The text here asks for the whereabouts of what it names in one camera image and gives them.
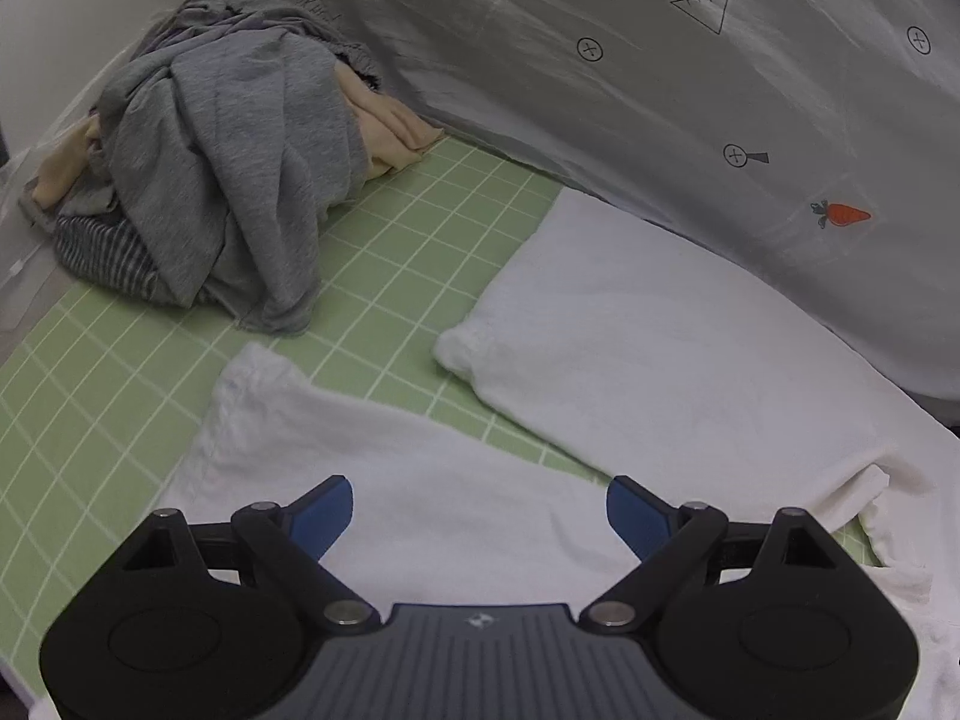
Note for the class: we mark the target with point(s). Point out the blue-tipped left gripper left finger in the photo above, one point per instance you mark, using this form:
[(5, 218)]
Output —
[(286, 544)]

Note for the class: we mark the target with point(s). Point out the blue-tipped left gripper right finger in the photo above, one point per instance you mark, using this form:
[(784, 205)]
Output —
[(671, 543)]

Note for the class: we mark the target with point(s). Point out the white t-shirt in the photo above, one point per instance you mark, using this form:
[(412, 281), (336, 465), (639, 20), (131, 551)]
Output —
[(639, 354)]

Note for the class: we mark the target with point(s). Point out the green grid-pattern mat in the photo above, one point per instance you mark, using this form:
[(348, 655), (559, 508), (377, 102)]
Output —
[(102, 395)]

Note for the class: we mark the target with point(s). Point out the dark plaid shirt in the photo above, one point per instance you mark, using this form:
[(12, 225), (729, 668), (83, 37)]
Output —
[(107, 250)]

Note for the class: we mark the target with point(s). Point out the clear plastic zip bag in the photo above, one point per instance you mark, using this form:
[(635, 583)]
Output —
[(27, 257)]

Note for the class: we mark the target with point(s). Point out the grey jersey garment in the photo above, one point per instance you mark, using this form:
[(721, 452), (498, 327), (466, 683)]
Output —
[(225, 141)]

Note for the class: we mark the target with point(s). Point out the beige garment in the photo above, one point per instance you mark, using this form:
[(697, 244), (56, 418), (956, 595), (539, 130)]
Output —
[(393, 135)]

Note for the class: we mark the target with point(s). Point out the grey carrot-print storage bag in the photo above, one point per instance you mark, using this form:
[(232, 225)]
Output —
[(813, 142)]

